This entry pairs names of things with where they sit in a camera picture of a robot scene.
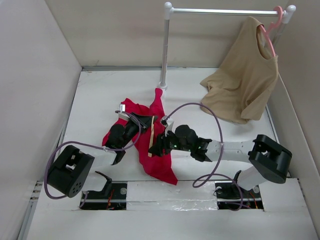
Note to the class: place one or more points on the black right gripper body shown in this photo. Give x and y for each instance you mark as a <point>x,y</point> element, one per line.
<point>170,142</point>

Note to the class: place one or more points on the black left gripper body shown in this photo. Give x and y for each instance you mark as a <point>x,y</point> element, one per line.
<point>132,128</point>

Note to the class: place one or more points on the beige plastic hanger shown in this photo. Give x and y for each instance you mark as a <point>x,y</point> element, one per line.
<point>151,132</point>

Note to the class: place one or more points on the red t shirt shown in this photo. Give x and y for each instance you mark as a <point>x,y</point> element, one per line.
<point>155,160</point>

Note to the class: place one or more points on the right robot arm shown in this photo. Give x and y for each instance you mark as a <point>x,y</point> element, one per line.
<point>269,160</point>

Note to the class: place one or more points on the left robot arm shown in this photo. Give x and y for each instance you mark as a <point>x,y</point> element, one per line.
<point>70,163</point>

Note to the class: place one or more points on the beige t shirt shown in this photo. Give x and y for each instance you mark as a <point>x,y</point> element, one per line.
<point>239,90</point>

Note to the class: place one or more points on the white clothes rack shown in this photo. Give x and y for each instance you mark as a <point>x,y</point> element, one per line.
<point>271,34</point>

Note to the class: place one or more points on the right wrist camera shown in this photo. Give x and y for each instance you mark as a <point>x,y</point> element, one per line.
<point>167,122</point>

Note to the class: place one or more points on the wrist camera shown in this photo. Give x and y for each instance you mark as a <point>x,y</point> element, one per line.
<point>121,111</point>
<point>167,122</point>

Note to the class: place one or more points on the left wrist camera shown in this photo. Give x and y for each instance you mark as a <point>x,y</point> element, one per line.
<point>121,111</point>

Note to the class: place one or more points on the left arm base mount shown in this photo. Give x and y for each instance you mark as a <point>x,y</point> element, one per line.
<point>112,197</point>

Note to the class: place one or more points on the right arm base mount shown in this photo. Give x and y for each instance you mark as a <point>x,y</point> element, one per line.
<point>231,196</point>

